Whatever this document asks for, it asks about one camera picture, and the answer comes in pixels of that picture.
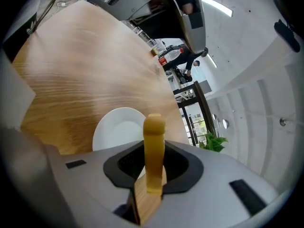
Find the green potted plant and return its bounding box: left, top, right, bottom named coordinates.
left=199, top=131, right=229, bottom=153

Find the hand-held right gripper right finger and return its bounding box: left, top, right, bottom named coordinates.
left=142, top=140, right=280, bottom=228

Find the black railing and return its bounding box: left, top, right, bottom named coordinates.
left=177, top=80, right=216, bottom=147

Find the person's black clothing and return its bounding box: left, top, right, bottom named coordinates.
left=1, top=11, right=39, bottom=63

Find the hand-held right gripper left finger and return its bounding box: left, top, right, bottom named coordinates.
left=45, top=140, right=146, bottom=228

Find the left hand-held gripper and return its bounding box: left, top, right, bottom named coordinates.
left=90, top=0, right=207, bottom=54

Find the ceiling light panel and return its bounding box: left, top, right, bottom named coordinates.
left=200, top=0, right=234, bottom=18
left=206, top=53, right=218, bottom=69

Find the clear bottle with red label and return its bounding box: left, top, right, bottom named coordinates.
left=158, top=45, right=185, bottom=67

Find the white round plate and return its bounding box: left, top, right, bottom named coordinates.
left=92, top=107, right=147, bottom=152

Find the black head-worn camera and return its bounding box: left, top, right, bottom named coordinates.
left=273, top=19, right=301, bottom=53

